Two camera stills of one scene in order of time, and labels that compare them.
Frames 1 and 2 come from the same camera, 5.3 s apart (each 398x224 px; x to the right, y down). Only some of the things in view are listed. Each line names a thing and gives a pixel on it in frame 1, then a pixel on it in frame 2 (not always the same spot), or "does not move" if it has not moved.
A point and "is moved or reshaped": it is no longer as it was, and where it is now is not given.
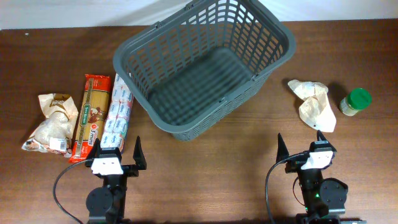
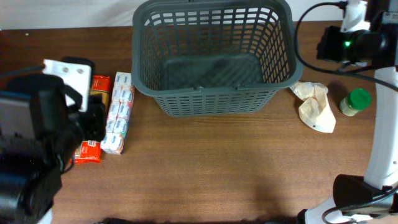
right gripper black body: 295,167 → 339,49
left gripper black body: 129,171 → 95,127
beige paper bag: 316,110 does not move
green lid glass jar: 356,100 does not move
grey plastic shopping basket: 183,66 is moved or reshaped
